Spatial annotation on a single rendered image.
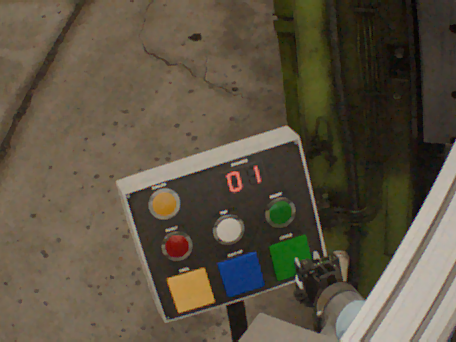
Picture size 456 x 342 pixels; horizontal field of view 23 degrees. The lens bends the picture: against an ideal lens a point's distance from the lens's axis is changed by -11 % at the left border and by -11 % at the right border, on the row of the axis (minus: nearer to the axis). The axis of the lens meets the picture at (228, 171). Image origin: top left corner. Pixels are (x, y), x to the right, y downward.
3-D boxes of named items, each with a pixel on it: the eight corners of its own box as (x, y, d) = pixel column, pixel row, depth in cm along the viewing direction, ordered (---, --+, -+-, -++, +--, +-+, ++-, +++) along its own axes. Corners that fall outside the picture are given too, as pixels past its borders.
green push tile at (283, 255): (314, 269, 236) (306, 235, 234) (277, 282, 235) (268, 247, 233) (312, 266, 238) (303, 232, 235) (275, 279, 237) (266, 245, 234)
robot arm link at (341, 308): (329, 346, 191) (355, 303, 190) (311, 324, 201) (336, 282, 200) (365, 358, 193) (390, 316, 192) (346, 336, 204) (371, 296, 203)
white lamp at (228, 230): (241, 244, 231) (239, 229, 227) (216, 243, 231) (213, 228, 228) (243, 230, 233) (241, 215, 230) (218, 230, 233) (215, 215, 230)
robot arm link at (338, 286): (365, 318, 204) (323, 335, 202) (358, 309, 208) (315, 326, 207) (359, 282, 201) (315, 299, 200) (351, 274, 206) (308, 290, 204)
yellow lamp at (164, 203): (177, 218, 226) (174, 203, 223) (152, 218, 227) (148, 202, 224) (179, 205, 229) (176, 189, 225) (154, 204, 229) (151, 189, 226)
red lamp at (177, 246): (190, 260, 229) (186, 246, 226) (165, 259, 230) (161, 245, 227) (191, 247, 231) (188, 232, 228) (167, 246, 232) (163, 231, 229)
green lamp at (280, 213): (292, 226, 232) (291, 211, 229) (267, 226, 233) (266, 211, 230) (294, 213, 234) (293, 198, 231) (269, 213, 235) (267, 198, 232)
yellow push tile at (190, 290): (215, 302, 233) (205, 268, 231) (178, 313, 232) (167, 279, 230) (213, 299, 235) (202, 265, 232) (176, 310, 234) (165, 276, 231)
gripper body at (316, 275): (330, 246, 216) (351, 268, 205) (339, 287, 219) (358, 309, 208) (290, 261, 215) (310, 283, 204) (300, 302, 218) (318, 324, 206)
